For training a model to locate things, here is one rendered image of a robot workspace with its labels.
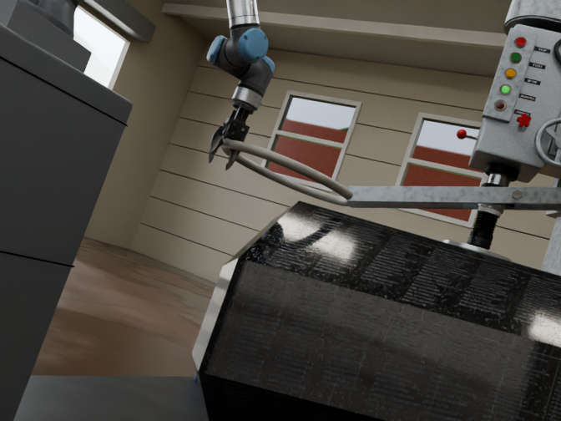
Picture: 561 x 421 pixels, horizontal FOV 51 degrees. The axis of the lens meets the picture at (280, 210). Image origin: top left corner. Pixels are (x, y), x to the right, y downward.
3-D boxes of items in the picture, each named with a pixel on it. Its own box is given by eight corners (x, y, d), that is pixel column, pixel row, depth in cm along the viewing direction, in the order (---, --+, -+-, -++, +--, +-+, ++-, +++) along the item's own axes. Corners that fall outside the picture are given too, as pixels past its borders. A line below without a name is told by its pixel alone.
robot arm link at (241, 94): (234, 88, 193) (260, 101, 196) (228, 102, 193) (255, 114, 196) (240, 84, 185) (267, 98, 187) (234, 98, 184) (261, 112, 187)
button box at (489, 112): (508, 124, 175) (536, 37, 178) (509, 121, 172) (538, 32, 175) (481, 117, 177) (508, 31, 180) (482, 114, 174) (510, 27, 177)
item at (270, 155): (360, 216, 214) (363, 209, 215) (346, 190, 167) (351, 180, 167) (242, 169, 227) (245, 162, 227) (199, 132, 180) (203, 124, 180)
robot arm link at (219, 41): (226, 28, 176) (260, 49, 183) (210, 36, 186) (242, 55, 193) (215, 56, 175) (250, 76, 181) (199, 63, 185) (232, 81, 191)
